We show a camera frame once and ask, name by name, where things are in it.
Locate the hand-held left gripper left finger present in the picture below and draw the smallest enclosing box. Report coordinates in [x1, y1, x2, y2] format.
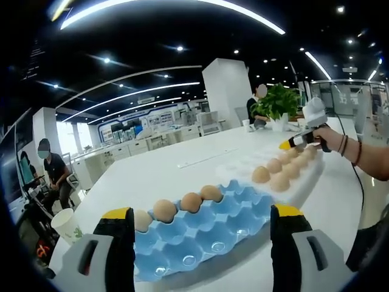
[50, 207, 136, 292]

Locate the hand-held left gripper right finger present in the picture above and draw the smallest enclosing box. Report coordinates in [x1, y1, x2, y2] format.
[270, 203, 356, 292]

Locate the cluster of brown eggs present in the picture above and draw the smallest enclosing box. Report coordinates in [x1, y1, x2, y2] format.
[251, 145, 319, 192]

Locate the brown chicken egg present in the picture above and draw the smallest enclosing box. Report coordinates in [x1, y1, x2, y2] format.
[153, 199, 178, 222]
[200, 184, 223, 204]
[133, 209, 154, 234]
[181, 192, 203, 213]

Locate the blue egg tray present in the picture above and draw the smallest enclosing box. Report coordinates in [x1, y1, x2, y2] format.
[133, 179, 276, 282]

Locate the white foam egg holder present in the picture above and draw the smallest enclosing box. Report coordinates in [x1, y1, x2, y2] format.
[216, 145, 325, 207]

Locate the person's right hand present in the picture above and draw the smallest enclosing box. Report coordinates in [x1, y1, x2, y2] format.
[312, 126, 344, 153]

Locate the green potted plant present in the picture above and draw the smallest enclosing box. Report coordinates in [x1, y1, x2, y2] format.
[250, 83, 302, 131]

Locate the black rounded object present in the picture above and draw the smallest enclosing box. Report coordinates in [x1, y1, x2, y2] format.
[38, 263, 57, 279]

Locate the white paper cup green print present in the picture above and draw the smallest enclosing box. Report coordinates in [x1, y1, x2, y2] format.
[50, 208, 83, 246]

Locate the person's dark clothing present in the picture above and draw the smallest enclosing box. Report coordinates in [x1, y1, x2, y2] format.
[346, 203, 389, 273]

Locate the black equipment cart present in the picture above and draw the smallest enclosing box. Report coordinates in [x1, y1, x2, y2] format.
[18, 194, 60, 268]

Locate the white square pillar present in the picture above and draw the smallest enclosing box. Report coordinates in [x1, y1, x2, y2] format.
[32, 106, 58, 147]
[202, 58, 250, 128]

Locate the white mesh office chair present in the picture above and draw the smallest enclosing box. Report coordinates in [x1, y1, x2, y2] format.
[197, 111, 226, 136]

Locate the white table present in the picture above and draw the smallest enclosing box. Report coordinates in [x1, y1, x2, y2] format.
[48, 117, 365, 292]

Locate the white cabinet row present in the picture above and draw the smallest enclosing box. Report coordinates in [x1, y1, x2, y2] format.
[72, 126, 201, 183]

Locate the computer monitor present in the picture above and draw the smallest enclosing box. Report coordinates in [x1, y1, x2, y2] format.
[0, 123, 22, 207]

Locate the orange cable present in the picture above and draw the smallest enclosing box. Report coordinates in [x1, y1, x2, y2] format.
[36, 242, 51, 260]

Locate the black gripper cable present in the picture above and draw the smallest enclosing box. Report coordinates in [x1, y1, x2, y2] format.
[326, 113, 365, 220]

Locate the blue framed display wall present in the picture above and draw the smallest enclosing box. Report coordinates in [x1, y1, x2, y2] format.
[97, 105, 183, 142]

